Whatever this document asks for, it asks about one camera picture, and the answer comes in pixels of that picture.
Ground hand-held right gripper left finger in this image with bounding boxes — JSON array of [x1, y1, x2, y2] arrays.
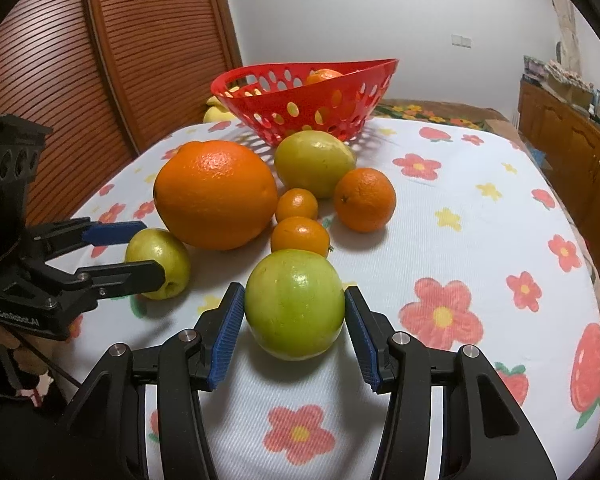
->
[[62, 282, 246, 480]]

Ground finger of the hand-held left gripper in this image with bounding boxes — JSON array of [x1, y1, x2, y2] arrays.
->
[[27, 217, 148, 261], [40, 259, 167, 313]]

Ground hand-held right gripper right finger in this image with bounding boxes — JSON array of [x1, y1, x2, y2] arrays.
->
[[344, 285, 551, 480]]

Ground small green apple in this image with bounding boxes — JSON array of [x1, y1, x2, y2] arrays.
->
[[125, 228, 192, 301]]

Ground large green apple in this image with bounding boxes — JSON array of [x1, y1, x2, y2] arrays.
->
[[244, 249, 346, 361]]

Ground large orange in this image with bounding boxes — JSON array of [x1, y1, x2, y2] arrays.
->
[[153, 140, 279, 251]]

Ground small tangerine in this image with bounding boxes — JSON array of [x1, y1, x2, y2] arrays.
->
[[275, 187, 320, 224], [270, 216, 331, 259]]

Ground medium orange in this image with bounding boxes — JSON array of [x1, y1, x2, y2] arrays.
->
[[334, 167, 397, 234]]

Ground yellow-green pear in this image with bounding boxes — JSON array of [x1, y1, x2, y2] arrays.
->
[[273, 130, 357, 199]]

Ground red perforated plastic basket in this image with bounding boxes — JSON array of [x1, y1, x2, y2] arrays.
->
[[210, 58, 400, 147]]

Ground brown louvered wooden door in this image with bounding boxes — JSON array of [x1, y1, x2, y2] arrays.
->
[[82, 0, 243, 156], [0, 0, 136, 221]]

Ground white floral cloth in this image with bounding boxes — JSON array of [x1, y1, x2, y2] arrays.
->
[[55, 117, 600, 480]]

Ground yellow banana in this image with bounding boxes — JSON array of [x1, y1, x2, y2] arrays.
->
[[202, 94, 241, 123]]

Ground blue plastic bag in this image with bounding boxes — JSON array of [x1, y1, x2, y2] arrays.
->
[[525, 145, 553, 171]]

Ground small orange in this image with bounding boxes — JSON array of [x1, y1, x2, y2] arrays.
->
[[305, 68, 344, 86]]

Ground brown wooden cabinet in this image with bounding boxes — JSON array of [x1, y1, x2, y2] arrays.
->
[[517, 77, 600, 271]]

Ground pile of assorted boxes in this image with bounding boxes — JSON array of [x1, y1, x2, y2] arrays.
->
[[522, 55, 600, 108]]

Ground black cable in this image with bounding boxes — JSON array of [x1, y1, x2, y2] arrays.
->
[[15, 332, 83, 391]]

